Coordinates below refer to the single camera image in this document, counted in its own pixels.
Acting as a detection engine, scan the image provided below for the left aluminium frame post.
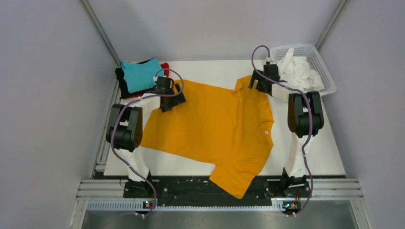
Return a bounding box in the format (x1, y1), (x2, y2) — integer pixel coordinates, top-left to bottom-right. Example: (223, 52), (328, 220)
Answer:
(79, 0), (121, 67)

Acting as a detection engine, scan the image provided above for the aluminium table side rail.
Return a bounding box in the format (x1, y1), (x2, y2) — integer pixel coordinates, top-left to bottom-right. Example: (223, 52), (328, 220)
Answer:
(76, 81), (127, 201)

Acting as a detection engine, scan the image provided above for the aluminium frame post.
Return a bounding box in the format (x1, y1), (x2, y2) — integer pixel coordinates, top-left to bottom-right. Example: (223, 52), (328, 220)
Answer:
(315, 0), (351, 51)
(79, 0), (121, 67)

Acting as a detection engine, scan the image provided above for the red folded t shirt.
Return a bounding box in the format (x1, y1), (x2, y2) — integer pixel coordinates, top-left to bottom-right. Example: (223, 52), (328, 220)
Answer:
(123, 62), (170, 100)

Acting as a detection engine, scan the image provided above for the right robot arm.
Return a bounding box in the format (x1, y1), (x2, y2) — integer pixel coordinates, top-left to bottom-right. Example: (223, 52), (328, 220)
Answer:
(248, 61), (324, 199)

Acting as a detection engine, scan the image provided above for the white slotted cable duct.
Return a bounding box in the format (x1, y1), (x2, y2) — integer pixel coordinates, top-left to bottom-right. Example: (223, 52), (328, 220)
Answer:
(87, 200), (285, 211)

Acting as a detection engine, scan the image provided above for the teal folded t shirt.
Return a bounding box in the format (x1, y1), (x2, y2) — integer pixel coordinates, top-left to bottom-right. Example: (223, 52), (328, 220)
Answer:
(121, 58), (162, 93)

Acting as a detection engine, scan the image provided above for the black folded t shirt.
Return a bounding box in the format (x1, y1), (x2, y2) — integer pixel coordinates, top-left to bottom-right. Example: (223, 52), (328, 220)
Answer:
(115, 58), (156, 100)

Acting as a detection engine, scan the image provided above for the white plastic laundry basket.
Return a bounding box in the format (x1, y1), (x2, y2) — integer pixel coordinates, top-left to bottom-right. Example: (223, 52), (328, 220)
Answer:
(270, 44), (337, 96)

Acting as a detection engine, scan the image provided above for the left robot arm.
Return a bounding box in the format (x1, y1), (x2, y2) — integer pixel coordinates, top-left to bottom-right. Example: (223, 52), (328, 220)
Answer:
(106, 77), (186, 198)

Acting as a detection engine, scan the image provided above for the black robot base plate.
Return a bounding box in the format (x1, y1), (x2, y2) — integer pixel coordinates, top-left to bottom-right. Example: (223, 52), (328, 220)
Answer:
(123, 176), (309, 207)

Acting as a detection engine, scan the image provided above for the orange t shirt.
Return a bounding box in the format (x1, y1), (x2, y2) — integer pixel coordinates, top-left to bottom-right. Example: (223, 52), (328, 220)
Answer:
(140, 76), (274, 199)

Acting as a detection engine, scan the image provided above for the white crumpled t shirt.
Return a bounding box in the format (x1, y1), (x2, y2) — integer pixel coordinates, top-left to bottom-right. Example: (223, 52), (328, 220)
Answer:
(277, 47), (324, 91)

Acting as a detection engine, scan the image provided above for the right aluminium frame post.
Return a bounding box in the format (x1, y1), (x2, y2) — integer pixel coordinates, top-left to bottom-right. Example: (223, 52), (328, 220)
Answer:
(315, 0), (351, 51)

